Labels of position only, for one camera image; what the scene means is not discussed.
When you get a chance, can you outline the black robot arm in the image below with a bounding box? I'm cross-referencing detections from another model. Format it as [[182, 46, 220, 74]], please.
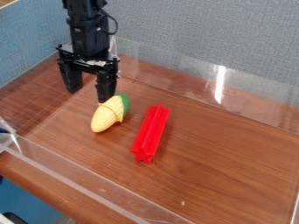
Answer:
[[56, 0, 120, 103]]

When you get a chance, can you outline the clear acrylic back wall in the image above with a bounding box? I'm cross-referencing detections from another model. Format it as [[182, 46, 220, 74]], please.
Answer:
[[116, 38, 299, 135]]

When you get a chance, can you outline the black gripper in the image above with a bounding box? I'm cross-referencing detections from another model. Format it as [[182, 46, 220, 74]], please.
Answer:
[[56, 44, 120, 103]]

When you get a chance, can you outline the clear acrylic front wall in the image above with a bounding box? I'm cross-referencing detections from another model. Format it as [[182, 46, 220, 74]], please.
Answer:
[[0, 136, 195, 224]]

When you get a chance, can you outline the black cable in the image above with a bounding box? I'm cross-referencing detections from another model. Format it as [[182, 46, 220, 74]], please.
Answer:
[[98, 8, 119, 36]]

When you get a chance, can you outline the red star-shaped plastic block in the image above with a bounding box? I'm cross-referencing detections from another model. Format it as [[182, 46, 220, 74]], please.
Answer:
[[131, 103, 171, 164]]

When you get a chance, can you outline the clear acrylic left bracket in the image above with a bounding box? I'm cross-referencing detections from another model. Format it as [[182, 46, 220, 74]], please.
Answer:
[[0, 116, 23, 154]]

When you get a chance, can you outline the yellow toy corn cob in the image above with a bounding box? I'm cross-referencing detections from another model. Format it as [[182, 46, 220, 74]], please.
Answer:
[[91, 93, 131, 133]]

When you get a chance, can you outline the clear acrylic wall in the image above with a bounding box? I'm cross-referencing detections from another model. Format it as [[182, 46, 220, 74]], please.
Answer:
[[0, 136, 195, 224], [116, 38, 299, 135]]

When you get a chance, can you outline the clear acrylic corner bracket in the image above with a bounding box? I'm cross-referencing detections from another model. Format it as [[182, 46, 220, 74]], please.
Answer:
[[108, 36, 118, 56]]

